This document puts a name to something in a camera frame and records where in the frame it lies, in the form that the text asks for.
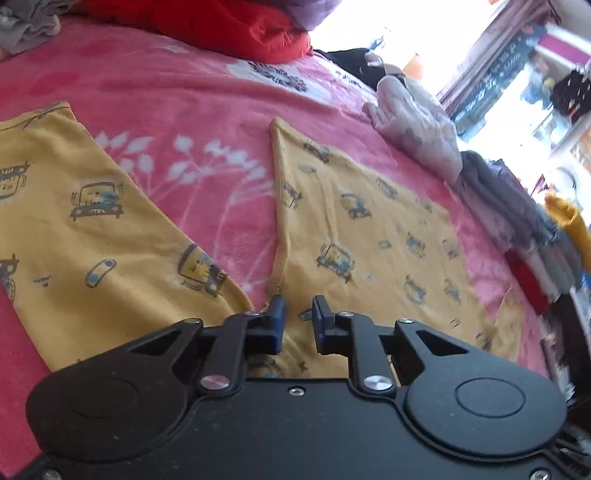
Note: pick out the black garment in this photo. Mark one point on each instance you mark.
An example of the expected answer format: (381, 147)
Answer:
(346, 64)

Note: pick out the dark cloth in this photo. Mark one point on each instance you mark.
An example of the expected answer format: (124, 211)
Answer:
(572, 341)

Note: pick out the yellow car-print shirt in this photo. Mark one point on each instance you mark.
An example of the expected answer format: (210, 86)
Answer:
(92, 240)

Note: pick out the white shelf unit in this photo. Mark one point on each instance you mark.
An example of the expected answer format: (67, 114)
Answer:
(545, 124)

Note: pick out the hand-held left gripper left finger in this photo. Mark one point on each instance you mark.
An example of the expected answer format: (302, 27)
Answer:
(277, 323)

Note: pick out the red quilt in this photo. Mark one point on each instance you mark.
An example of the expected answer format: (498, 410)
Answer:
(207, 27)

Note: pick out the red folded garment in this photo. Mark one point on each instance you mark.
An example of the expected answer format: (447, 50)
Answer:
(528, 281)

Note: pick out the white floral padded garment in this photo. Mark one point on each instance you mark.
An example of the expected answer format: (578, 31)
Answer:
(415, 124)

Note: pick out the purple duvet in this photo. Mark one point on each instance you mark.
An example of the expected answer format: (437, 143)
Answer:
(309, 11)

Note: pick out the lavender printed garment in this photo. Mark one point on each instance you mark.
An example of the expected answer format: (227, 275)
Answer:
(489, 180)

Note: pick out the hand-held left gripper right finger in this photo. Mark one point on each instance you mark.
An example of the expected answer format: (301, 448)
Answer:
(319, 325)

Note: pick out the yellow car-print pants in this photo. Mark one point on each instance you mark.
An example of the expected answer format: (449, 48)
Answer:
(369, 240)

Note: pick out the grey fleece garment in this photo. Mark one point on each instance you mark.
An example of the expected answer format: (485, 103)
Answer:
(540, 240)

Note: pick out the grey ruffled cloth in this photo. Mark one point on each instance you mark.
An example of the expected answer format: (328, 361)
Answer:
(25, 25)

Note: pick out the pinkish pleated curtain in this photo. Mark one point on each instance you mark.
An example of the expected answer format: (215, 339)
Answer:
(485, 60)

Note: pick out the black bag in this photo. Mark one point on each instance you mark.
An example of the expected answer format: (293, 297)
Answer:
(571, 94)

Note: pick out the mustard yellow garment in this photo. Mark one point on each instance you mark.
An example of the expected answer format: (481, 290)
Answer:
(570, 221)

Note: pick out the pink floral blanket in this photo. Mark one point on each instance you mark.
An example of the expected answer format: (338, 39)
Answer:
(194, 106)

